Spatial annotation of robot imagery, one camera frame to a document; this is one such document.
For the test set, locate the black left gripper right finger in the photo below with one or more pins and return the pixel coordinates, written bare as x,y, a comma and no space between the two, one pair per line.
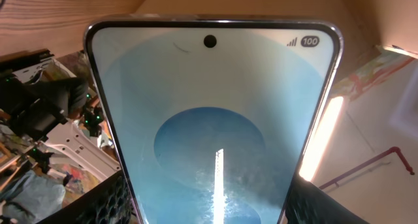
307,204

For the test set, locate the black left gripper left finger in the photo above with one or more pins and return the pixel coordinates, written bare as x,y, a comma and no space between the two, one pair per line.
107,203

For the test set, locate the blue smartphone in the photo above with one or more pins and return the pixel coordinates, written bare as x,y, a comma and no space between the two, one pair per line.
211,118

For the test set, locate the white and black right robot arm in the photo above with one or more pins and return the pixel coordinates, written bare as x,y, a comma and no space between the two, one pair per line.
61,114

